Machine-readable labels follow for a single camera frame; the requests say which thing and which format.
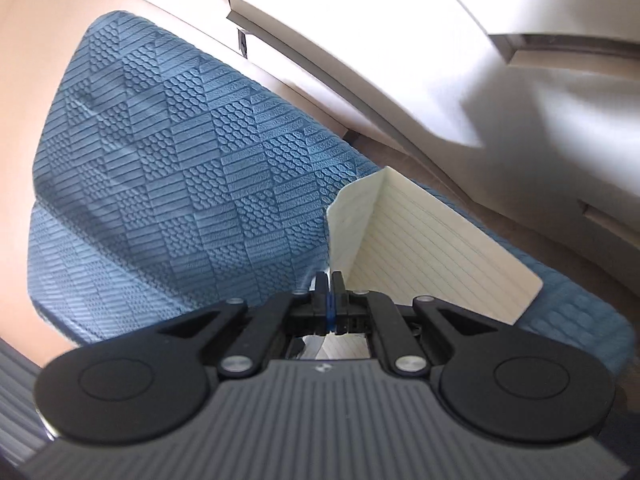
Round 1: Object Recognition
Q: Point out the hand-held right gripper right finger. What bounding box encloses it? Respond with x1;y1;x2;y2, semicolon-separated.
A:
330;271;508;377

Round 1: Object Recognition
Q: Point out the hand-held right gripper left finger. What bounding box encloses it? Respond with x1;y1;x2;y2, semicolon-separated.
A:
150;271;332;380

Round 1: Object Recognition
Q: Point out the white lined notebook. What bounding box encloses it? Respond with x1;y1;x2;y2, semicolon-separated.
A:
299;166;544;361

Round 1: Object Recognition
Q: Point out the white table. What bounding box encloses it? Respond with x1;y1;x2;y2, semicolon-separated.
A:
167;0;640;148

